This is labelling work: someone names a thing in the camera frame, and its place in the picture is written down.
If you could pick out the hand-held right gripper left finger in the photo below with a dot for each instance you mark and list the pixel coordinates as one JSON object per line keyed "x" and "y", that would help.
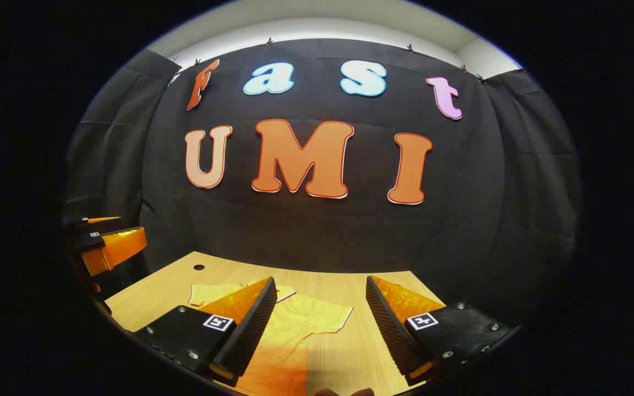
{"x": 251, "y": 330}

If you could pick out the orange T-shirt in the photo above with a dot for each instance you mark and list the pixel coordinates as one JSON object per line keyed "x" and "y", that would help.
{"x": 295, "y": 330}

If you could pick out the black backdrop cloth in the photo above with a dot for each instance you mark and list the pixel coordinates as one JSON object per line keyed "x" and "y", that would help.
{"x": 322, "y": 236}

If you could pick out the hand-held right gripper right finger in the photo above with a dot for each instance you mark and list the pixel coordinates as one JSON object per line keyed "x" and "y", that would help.
{"x": 388, "y": 330}

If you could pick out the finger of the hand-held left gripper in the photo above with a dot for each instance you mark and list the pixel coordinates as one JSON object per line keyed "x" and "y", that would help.
{"x": 102, "y": 219}
{"x": 121, "y": 246}

